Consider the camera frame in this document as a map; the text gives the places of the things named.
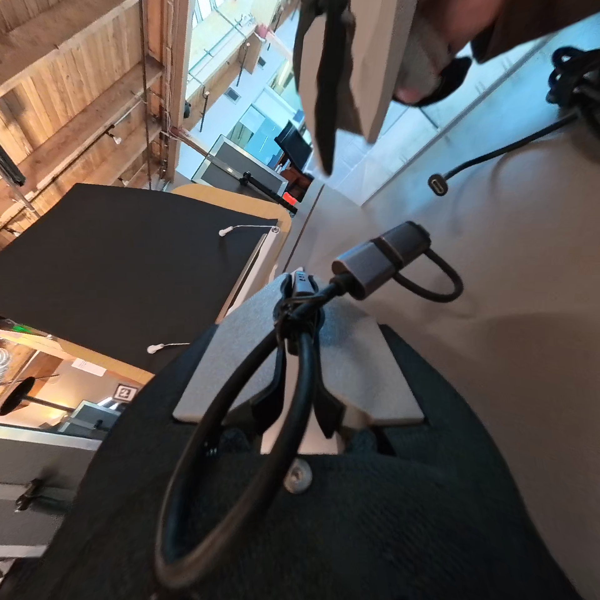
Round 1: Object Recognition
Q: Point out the black board with wooden edge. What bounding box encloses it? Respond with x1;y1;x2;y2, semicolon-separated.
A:
0;183;292;386

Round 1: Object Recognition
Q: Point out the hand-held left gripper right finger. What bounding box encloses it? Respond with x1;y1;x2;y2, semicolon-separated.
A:
305;277;425;438

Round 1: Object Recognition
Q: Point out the black cable with grey plug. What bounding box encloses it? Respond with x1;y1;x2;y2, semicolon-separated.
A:
155;237;392;589

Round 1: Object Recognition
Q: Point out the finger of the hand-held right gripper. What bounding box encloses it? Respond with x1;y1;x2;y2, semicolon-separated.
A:
293;0;357;176
337;0;418;144

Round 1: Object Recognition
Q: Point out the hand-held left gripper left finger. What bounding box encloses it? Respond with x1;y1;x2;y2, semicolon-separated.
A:
172;274;289;428

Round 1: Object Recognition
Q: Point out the person's right hand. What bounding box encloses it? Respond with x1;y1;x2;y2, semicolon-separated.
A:
397;0;501;105

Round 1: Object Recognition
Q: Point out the black clamp rod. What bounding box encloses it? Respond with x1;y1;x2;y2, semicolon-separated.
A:
238;171;301;215

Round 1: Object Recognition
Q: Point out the black usb-c cable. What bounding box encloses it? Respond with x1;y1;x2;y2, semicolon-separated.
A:
428;44;600;198

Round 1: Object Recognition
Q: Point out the grey desk partition panel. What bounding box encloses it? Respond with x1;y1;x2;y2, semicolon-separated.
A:
191;135;290;200

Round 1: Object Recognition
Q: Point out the grey tethered usb adapter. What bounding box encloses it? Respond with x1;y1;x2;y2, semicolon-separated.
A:
372;220;465;304

